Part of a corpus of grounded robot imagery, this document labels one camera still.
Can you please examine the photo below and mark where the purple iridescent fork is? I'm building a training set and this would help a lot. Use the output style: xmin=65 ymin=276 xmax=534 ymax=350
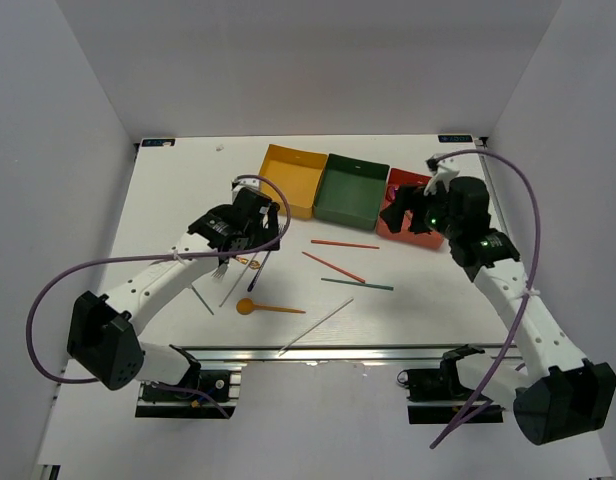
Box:
xmin=247 ymin=227 xmax=283 ymax=292

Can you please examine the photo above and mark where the teal chopstick right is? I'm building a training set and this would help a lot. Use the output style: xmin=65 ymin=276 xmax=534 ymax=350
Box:
xmin=320 ymin=277 xmax=394 ymax=291

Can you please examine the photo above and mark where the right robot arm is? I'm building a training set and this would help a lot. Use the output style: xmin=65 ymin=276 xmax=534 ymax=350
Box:
xmin=380 ymin=177 xmax=616 ymax=445

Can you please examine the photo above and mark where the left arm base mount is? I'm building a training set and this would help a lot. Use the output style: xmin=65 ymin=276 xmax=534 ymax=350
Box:
xmin=135 ymin=362 xmax=242 ymax=420

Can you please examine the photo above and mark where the fork with green marbled handle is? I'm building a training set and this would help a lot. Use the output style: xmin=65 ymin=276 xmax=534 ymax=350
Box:
xmin=212 ymin=263 xmax=229 ymax=281

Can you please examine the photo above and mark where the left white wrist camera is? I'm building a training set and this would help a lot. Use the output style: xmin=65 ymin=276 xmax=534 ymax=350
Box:
xmin=231 ymin=176 xmax=261 ymax=196

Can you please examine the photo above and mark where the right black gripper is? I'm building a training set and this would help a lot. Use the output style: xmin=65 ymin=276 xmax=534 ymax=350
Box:
xmin=377 ymin=181 xmax=459 ymax=241

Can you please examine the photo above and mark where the teal chopstick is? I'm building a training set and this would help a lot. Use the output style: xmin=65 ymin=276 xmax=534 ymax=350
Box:
xmin=320 ymin=277 xmax=394 ymax=291
xmin=190 ymin=284 xmax=214 ymax=316

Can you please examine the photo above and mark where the white chopstick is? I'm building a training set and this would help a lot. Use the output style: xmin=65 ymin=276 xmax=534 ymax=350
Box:
xmin=277 ymin=297 xmax=354 ymax=357
xmin=218 ymin=253 xmax=259 ymax=308

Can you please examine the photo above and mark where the left blue table label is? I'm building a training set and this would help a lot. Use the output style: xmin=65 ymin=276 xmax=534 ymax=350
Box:
xmin=140 ymin=138 xmax=176 ymax=148

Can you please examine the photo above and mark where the yellow paper box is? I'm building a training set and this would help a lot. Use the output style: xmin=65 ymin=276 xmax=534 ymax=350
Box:
xmin=259 ymin=144 xmax=328 ymax=220

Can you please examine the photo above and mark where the red paper box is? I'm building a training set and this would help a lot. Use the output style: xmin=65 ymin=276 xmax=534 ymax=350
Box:
xmin=375 ymin=168 xmax=444 ymax=250

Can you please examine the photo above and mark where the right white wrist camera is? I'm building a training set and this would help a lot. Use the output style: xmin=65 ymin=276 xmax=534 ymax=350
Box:
xmin=424 ymin=155 xmax=459 ymax=196

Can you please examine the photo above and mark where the green paper box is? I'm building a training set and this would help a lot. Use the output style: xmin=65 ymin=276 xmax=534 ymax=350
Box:
xmin=313 ymin=153 xmax=390 ymax=231

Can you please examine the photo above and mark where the blue table label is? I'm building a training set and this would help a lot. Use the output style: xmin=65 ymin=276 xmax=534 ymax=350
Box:
xmin=437 ymin=134 xmax=473 ymax=143
xmin=140 ymin=138 xmax=176 ymax=148

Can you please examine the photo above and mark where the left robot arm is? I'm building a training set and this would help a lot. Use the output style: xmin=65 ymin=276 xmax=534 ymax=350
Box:
xmin=67 ymin=187 xmax=280 ymax=399

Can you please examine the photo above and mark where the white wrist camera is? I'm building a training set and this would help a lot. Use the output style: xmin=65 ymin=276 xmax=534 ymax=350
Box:
xmin=231 ymin=176 xmax=261 ymax=196
xmin=424 ymin=155 xmax=459 ymax=196

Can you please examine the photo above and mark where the orange chopstick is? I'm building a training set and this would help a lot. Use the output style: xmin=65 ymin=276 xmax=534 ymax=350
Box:
xmin=301 ymin=251 xmax=366 ymax=284
xmin=310 ymin=239 xmax=380 ymax=250

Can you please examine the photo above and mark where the orange chopstick lower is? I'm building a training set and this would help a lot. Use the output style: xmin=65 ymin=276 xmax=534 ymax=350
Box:
xmin=301 ymin=251 xmax=366 ymax=284

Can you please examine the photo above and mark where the gold fork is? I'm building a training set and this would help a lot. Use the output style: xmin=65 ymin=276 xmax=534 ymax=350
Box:
xmin=233 ymin=255 xmax=261 ymax=270

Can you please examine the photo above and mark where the teal chopstick left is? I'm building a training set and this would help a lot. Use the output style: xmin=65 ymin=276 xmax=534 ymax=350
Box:
xmin=190 ymin=284 xmax=214 ymax=316

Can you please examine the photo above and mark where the orange chopstick upper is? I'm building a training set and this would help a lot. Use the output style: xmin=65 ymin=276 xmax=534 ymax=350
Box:
xmin=310 ymin=239 xmax=380 ymax=250

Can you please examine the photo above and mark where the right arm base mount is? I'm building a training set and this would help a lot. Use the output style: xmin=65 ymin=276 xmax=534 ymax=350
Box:
xmin=396 ymin=345 xmax=486 ymax=425

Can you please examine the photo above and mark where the right blue table label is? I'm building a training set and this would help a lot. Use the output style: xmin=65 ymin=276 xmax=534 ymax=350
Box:
xmin=437 ymin=134 xmax=473 ymax=143

